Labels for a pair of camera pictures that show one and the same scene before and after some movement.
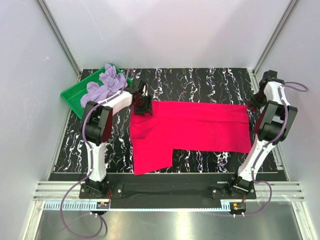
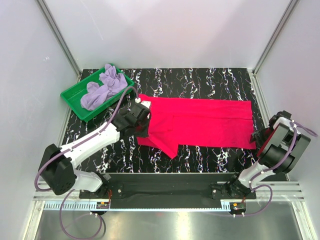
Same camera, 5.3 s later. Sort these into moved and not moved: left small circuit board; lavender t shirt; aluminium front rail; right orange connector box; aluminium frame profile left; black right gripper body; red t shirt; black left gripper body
Moved: black right gripper body; red t shirt; black left gripper body
Not moved: aluminium front rail; aluminium frame profile left; right orange connector box; left small circuit board; lavender t shirt
